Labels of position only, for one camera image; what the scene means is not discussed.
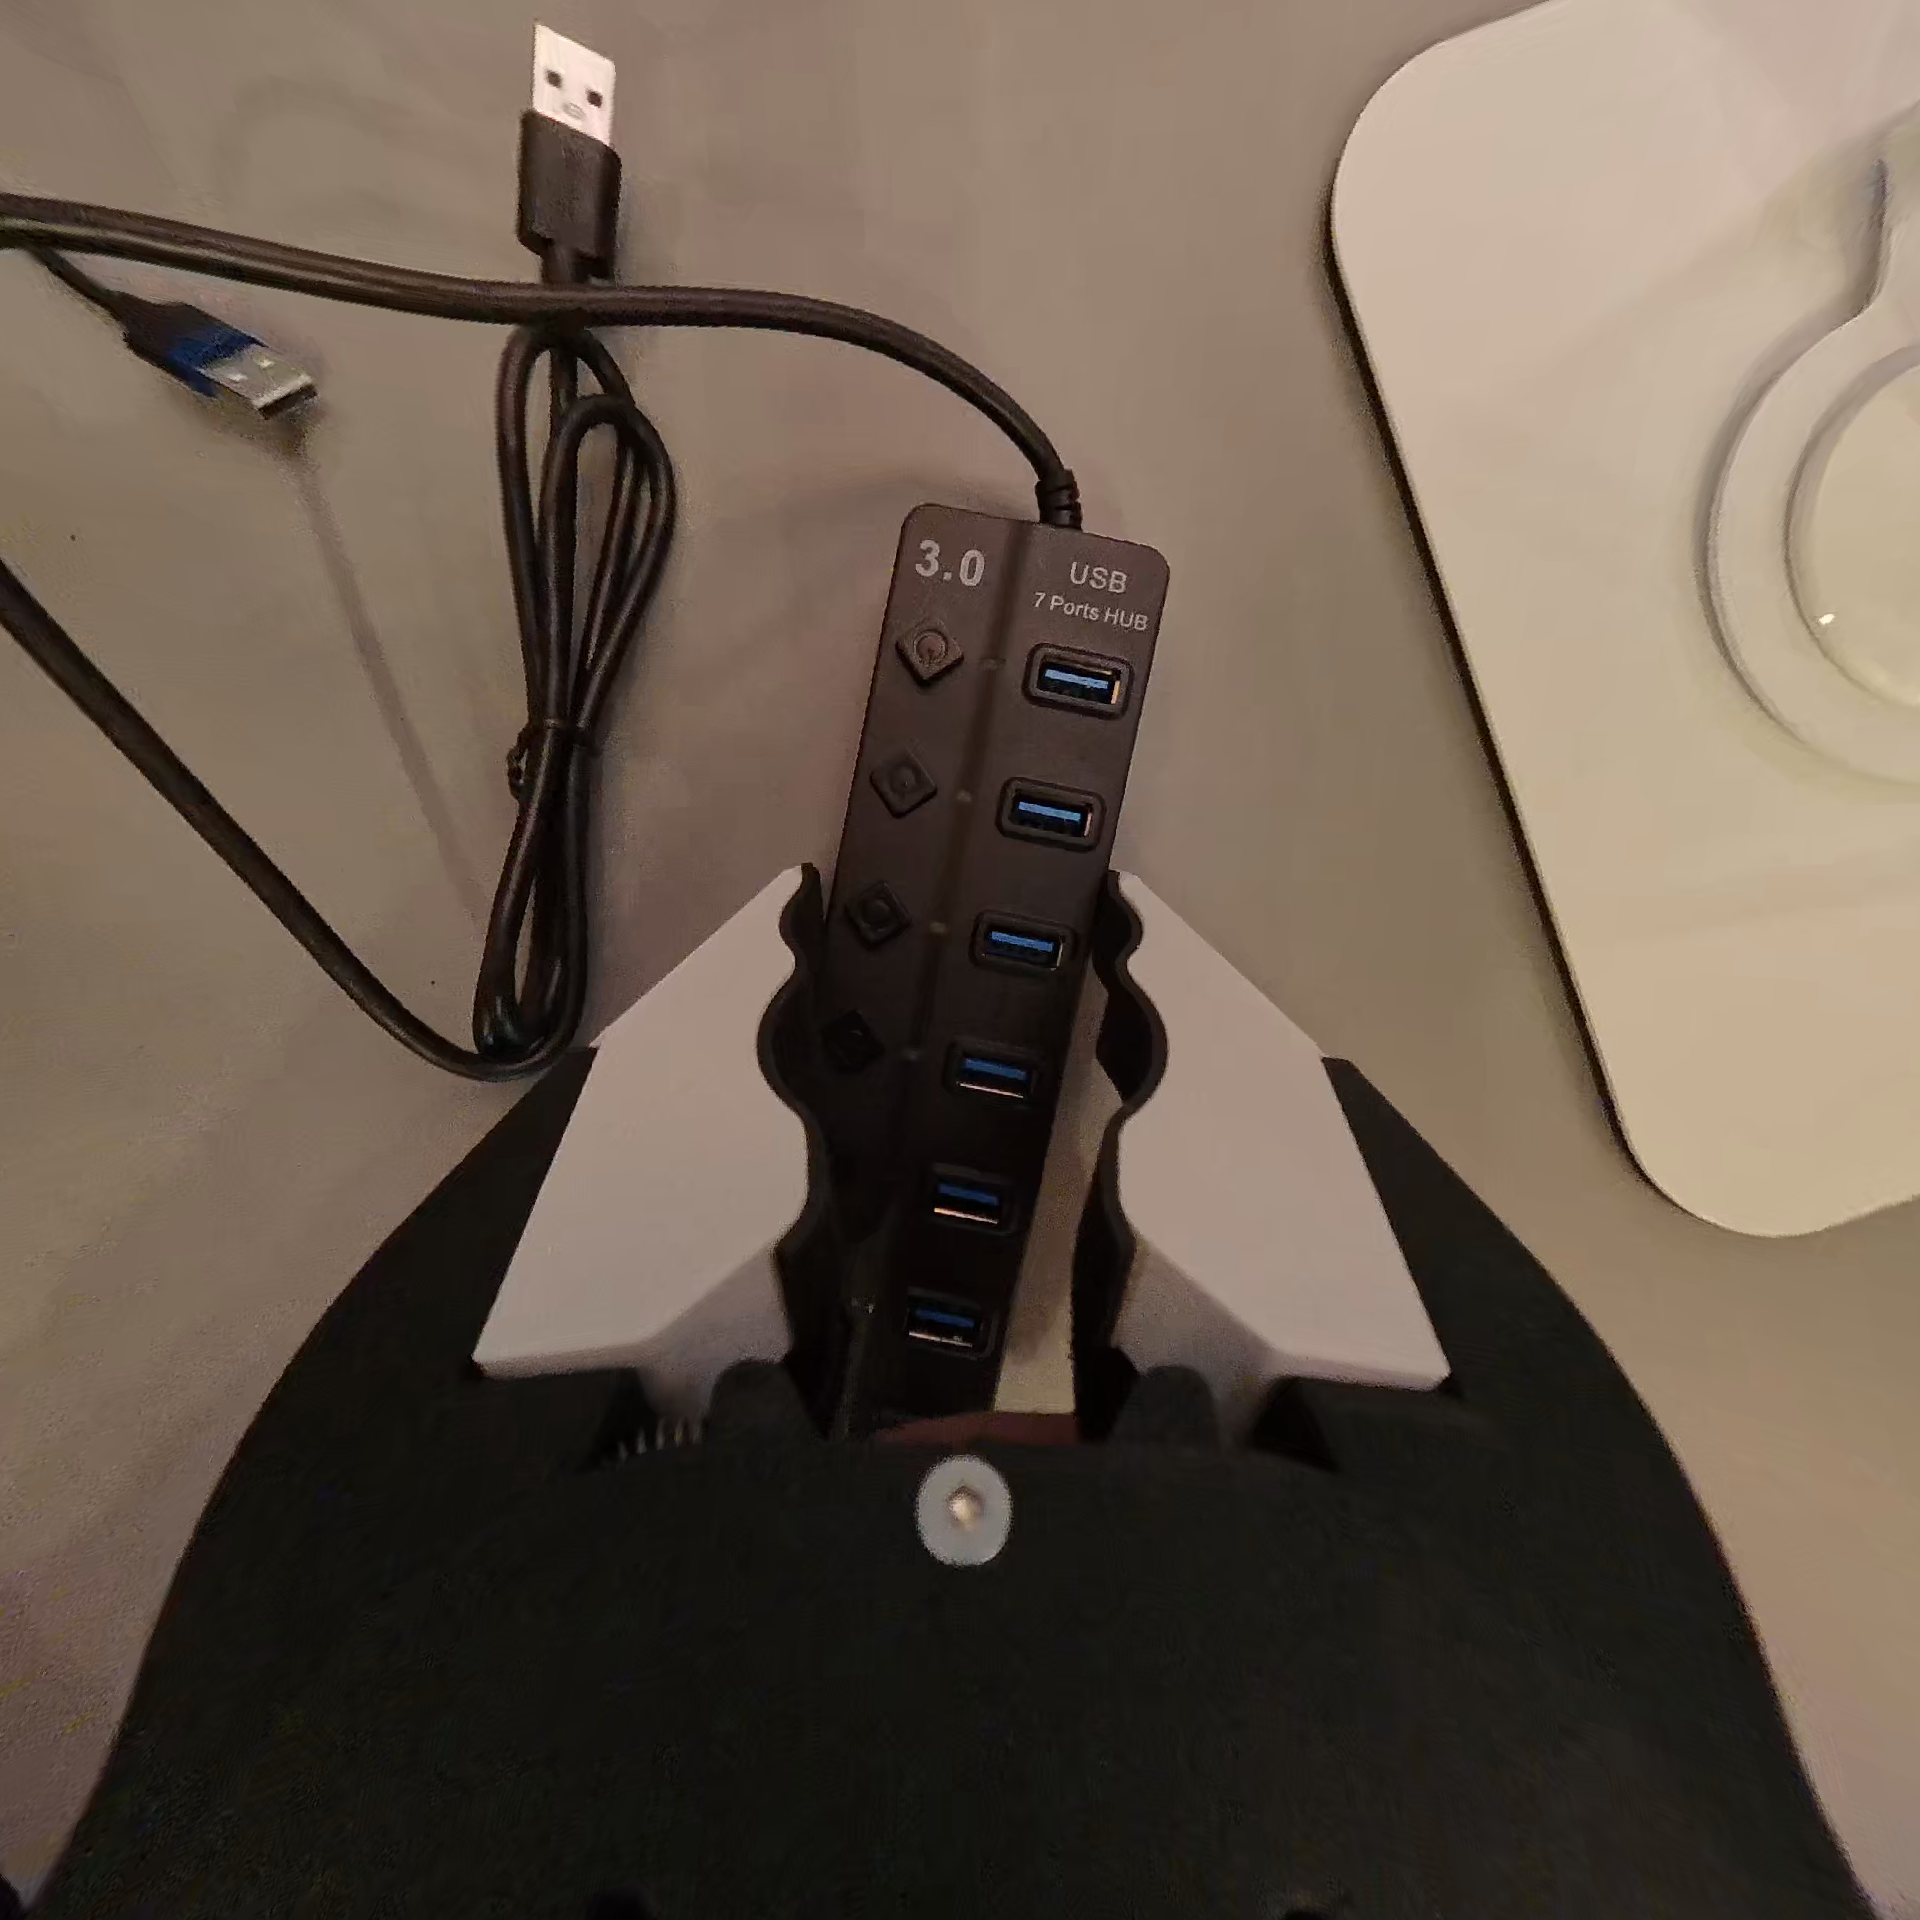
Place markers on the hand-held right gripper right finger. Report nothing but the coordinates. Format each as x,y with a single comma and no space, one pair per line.
1275,1202

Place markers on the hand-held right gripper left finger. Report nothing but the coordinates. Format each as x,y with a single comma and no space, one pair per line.
644,1202

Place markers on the white stand base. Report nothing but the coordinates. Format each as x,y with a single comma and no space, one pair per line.
1561,602

